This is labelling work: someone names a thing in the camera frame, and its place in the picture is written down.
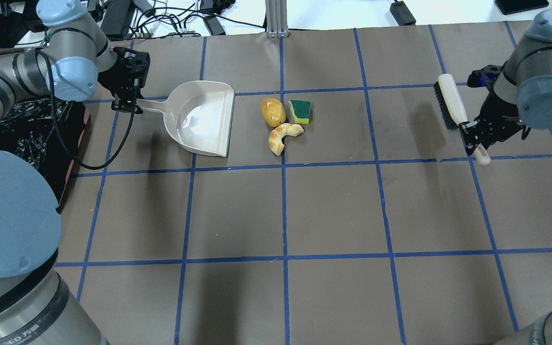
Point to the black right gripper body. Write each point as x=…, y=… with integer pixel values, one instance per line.
x=498, y=116

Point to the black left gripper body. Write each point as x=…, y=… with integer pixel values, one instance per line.
x=112, y=79

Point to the beige hand brush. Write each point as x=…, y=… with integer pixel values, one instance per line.
x=455, y=117

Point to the beige dustpan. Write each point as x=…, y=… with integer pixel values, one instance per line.
x=198, y=116

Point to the yellow toy potato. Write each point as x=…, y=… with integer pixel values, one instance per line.
x=273, y=112

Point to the toy croissant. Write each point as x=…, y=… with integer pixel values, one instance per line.
x=278, y=134

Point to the green yellow sponge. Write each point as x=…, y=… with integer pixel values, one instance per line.
x=300, y=111

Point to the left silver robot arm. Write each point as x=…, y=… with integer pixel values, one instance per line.
x=36, y=305

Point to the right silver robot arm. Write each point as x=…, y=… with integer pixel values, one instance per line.
x=519, y=99

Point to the bin with black bag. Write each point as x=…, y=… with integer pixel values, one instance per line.
x=28, y=131

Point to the black power adapter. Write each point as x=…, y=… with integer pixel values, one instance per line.
x=401, y=13

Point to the aluminium frame post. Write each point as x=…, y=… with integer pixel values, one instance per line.
x=276, y=19

